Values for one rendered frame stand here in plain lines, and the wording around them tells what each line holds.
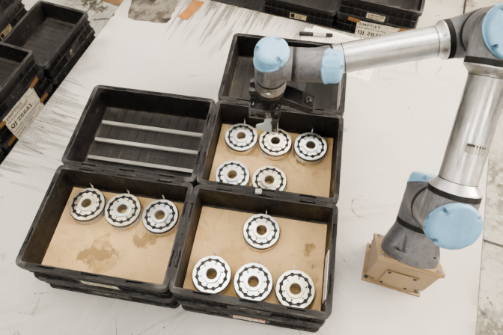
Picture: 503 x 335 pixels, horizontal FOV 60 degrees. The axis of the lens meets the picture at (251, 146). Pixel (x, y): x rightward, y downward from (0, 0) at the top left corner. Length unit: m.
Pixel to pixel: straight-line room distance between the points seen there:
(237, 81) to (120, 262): 0.72
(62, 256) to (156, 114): 0.53
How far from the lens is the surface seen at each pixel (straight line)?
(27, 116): 2.28
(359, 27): 2.40
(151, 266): 1.27
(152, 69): 1.82
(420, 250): 1.22
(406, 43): 1.11
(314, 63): 0.95
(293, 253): 1.26
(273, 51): 0.93
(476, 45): 1.04
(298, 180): 1.35
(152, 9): 2.06
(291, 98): 1.10
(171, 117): 1.49
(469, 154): 1.05
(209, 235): 1.27
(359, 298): 1.39
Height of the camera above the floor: 2.02
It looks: 58 degrees down
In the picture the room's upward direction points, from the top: 1 degrees counter-clockwise
